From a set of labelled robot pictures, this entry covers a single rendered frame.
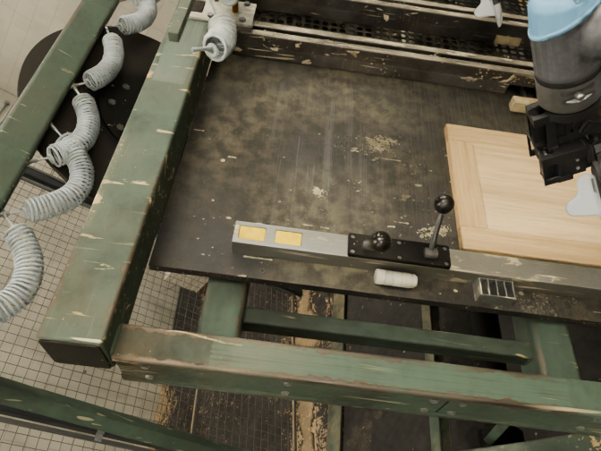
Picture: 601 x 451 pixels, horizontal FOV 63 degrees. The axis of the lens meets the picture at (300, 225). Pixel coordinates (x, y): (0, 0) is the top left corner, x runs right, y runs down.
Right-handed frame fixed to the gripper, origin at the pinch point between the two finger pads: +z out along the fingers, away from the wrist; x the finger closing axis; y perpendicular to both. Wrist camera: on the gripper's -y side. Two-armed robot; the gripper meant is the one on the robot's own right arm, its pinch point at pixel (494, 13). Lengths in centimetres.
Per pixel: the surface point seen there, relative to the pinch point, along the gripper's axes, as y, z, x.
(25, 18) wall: 430, 26, -486
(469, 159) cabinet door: 17.3, 14.3, 33.2
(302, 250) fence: 53, -5, 62
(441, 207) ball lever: 26, -2, 60
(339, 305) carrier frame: 83, 103, -1
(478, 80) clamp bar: 7.6, 13.6, 5.2
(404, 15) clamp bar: 20.0, 0.0, -19.2
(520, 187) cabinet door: 9.1, 20.9, 40.4
